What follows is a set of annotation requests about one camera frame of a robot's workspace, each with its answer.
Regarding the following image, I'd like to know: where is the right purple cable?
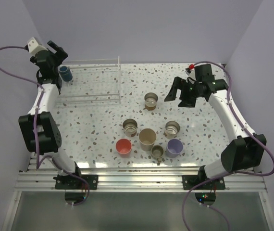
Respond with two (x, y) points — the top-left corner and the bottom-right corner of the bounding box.
(182, 61), (274, 231)

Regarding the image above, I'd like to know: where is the white wire dish rack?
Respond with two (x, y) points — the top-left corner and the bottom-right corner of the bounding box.
(57, 57), (121, 106)

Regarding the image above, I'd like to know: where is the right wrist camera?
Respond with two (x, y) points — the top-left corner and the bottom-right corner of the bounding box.
(185, 64), (196, 81)

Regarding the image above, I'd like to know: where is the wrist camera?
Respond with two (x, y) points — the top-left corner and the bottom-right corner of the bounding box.
(25, 37), (48, 56)
(185, 64), (196, 81)

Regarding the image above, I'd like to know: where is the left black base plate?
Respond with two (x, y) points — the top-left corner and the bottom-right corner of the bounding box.
(53, 174), (99, 190)

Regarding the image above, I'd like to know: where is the steel cup with brown sleeve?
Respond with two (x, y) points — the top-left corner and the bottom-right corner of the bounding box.
(144, 92), (158, 111)

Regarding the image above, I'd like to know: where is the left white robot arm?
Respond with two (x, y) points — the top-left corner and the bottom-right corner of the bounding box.
(18, 38), (83, 189)

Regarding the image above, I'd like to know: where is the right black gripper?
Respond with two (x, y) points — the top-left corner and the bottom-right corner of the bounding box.
(164, 77), (201, 108)

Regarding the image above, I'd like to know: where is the beige tall cup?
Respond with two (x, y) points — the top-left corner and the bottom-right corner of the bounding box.
(138, 128), (157, 151)

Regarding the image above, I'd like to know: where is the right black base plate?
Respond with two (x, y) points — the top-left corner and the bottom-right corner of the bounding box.
(182, 175), (226, 190)

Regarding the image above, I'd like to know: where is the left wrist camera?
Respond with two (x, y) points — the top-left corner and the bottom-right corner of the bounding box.
(25, 37), (48, 56)

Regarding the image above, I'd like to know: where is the purple cup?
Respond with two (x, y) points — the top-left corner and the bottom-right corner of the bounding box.
(166, 139), (183, 158)

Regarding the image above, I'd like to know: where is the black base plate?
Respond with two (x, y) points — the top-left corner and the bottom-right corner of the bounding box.
(182, 175), (226, 190)
(53, 174), (99, 190)

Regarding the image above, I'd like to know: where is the small olive mug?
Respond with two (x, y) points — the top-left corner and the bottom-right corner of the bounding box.
(151, 145), (164, 164)

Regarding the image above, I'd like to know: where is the aluminium rail frame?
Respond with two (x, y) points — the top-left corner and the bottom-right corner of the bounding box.
(2, 155), (274, 231)

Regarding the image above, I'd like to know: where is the blue cup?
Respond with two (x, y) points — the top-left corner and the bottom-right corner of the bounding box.
(59, 66), (73, 82)

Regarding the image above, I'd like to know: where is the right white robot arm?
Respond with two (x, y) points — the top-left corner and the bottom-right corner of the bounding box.
(164, 64), (266, 189)

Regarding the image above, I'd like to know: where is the red cup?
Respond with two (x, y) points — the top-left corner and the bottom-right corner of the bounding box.
(115, 139), (132, 157)

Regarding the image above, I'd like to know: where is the steel cup right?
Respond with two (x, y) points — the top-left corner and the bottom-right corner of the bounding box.
(164, 121), (180, 139)

